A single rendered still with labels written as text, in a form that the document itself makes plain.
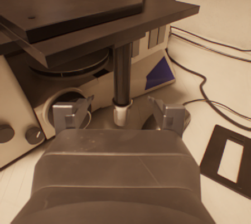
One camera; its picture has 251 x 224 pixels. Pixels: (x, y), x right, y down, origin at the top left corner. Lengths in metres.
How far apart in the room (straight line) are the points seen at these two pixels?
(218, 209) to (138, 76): 0.25
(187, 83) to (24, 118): 0.35
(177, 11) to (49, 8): 0.13
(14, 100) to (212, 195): 0.28
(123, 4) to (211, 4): 0.58
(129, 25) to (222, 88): 0.35
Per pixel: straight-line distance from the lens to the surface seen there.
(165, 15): 0.21
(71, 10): 0.17
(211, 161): 0.31
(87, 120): 0.27
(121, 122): 0.30
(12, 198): 0.30
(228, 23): 0.74
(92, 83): 0.31
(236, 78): 0.53
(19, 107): 0.26
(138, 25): 0.17
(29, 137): 0.28
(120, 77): 0.25
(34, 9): 0.19
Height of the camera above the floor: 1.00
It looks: 40 degrees down
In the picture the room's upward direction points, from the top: 1 degrees clockwise
